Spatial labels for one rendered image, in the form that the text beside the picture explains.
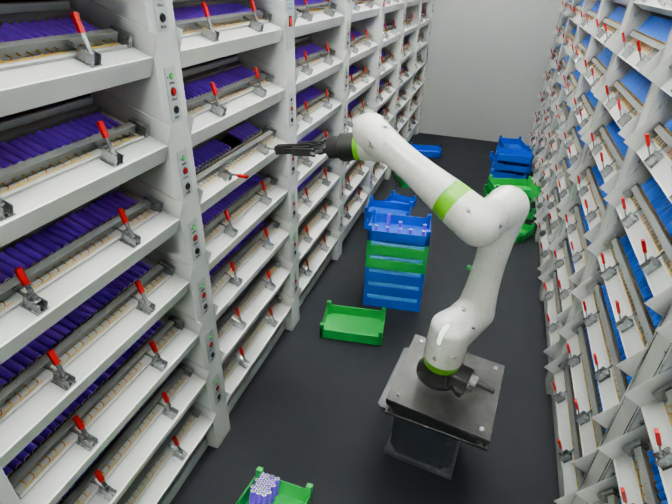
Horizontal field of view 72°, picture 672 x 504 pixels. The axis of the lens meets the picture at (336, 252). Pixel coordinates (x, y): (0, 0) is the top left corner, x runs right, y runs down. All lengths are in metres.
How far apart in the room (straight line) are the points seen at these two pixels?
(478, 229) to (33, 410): 1.08
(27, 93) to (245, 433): 1.40
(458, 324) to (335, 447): 0.70
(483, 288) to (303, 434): 0.89
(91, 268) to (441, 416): 1.08
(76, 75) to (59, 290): 0.41
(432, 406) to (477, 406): 0.15
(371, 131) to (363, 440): 1.14
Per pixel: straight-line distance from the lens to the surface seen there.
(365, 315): 2.42
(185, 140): 1.28
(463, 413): 1.60
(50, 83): 0.98
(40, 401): 1.15
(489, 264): 1.50
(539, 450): 2.05
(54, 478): 1.28
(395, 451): 1.87
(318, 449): 1.88
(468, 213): 1.27
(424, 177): 1.31
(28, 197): 1.00
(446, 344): 1.50
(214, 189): 1.45
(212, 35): 1.40
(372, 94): 3.18
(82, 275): 1.12
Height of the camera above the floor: 1.52
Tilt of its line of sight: 31 degrees down
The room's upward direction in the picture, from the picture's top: 2 degrees clockwise
